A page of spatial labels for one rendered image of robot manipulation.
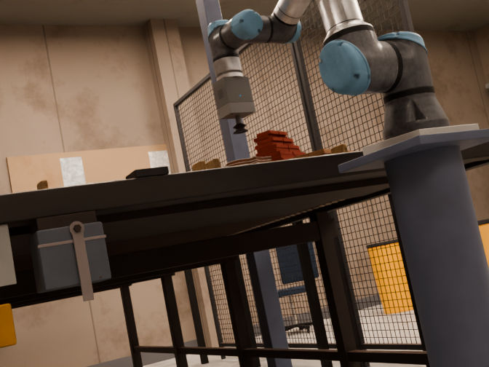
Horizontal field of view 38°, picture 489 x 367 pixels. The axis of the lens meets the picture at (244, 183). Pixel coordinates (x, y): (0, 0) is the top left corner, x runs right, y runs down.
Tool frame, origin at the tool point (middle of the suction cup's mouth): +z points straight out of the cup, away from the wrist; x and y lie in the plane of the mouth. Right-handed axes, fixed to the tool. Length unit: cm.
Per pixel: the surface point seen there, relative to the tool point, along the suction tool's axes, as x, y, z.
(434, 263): 53, -5, 44
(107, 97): -469, -182, -158
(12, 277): 15, 72, 30
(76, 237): 20, 59, 25
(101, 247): 20, 55, 27
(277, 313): -158, -112, 63
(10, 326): 18, 74, 39
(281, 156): -64, -62, -5
